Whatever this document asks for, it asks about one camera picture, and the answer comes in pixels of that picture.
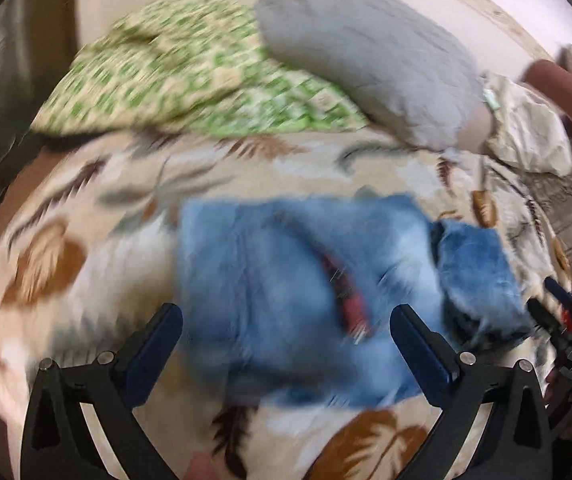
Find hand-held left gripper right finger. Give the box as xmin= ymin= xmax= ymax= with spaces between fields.
xmin=390 ymin=304 xmax=554 ymax=480

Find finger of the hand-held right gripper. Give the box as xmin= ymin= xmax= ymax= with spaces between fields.
xmin=526 ymin=297 xmax=572 ymax=348
xmin=543 ymin=276 xmax=572 ymax=321

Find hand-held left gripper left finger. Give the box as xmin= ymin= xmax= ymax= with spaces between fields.
xmin=20 ymin=302 xmax=184 ymax=480

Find blue denim pants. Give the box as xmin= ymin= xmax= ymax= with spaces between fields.
xmin=176 ymin=194 xmax=534 ymax=408

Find leaf printed blanket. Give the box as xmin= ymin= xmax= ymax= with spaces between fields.
xmin=0 ymin=127 xmax=572 ymax=480

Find crumpled white cloth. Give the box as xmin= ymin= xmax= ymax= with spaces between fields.
xmin=483 ymin=74 xmax=572 ymax=177

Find brown sofa armrest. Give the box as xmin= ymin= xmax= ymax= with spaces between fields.
xmin=518 ymin=59 xmax=572 ymax=151

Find green patterned pillow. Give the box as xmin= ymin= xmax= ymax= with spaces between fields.
xmin=31 ymin=0 xmax=369 ymax=138

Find grey quilted pillow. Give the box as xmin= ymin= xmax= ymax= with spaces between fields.
xmin=255 ymin=0 xmax=491 ymax=153

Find dark wooden door frame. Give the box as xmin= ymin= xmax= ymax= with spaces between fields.
xmin=0 ymin=0 xmax=82 ymax=186

